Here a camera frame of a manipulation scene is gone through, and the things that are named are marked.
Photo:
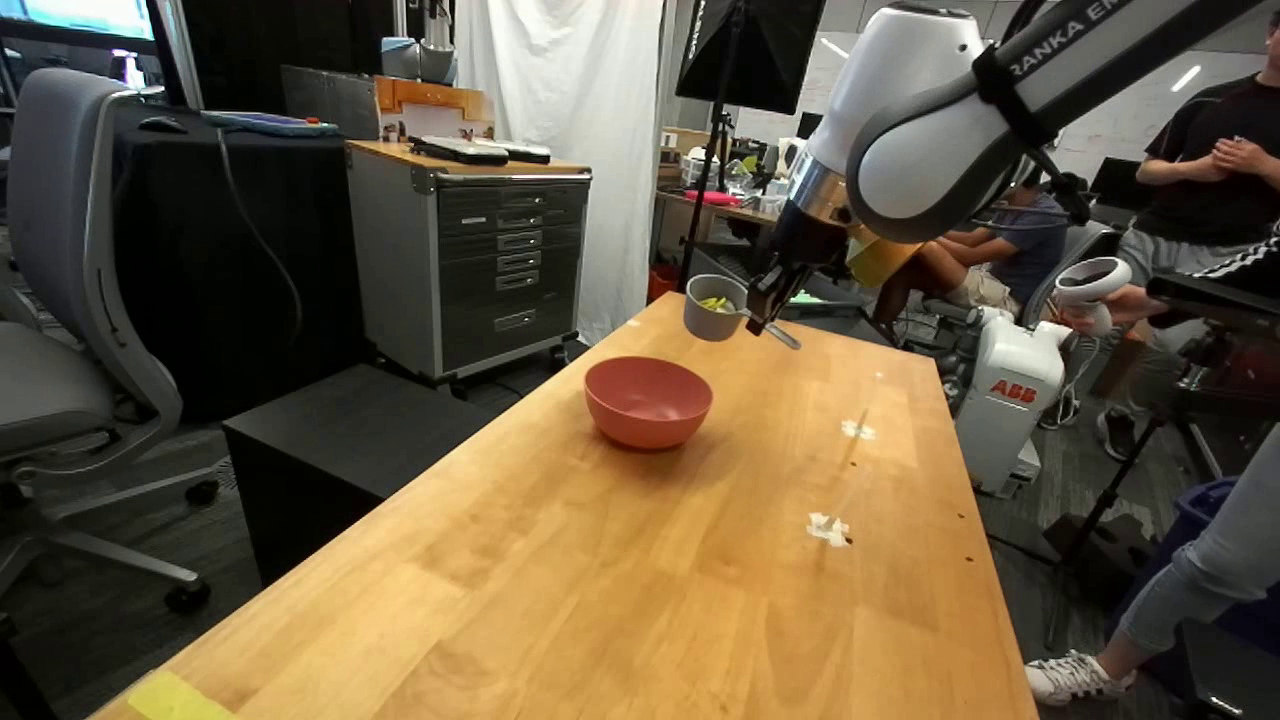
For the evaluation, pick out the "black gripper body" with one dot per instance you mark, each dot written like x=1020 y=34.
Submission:
x=803 y=248

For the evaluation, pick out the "yellow and white chips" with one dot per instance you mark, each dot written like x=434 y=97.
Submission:
x=720 y=306

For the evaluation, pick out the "grey measuring cup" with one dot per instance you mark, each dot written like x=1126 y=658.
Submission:
x=714 y=325

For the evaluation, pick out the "white ABB robot base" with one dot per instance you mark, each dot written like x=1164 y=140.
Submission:
x=1015 y=401

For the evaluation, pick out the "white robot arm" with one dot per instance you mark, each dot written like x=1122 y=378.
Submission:
x=934 y=134

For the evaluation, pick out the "pink bowl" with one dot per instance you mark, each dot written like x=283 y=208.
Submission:
x=645 y=407

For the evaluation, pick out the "black light stand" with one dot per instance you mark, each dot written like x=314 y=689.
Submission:
x=706 y=200

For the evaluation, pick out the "white tape patch with stick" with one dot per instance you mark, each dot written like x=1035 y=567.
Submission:
x=828 y=531
x=857 y=430

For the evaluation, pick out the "seated person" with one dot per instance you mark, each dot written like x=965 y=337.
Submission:
x=980 y=254

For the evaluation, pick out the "black softbox light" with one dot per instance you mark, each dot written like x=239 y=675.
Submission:
x=747 y=55

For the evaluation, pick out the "white curtain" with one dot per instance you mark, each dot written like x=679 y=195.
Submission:
x=561 y=134

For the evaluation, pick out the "white VR controller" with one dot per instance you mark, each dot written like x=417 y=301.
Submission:
x=1098 y=318

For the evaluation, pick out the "grey drawer cabinet wooden top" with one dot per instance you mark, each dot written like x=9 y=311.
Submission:
x=454 y=283

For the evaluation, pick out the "dark keyboard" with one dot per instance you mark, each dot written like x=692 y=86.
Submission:
x=460 y=146

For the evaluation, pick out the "orange box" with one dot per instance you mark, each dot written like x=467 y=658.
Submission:
x=442 y=106

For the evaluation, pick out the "grey blue container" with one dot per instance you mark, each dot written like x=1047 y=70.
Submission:
x=417 y=63

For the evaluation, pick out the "low black platform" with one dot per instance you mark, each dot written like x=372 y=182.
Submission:
x=347 y=453

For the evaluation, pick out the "leg with white sneaker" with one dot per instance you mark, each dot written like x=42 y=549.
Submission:
x=1203 y=575

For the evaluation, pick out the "black desk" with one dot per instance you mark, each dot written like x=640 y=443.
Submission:
x=202 y=264

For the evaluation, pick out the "grey office chair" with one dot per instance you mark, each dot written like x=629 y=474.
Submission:
x=82 y=264

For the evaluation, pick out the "yellow tape strip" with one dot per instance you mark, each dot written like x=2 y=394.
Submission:
x=180 y=701

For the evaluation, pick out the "monitor with blue screen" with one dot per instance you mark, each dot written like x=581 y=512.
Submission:
x=82 y=16

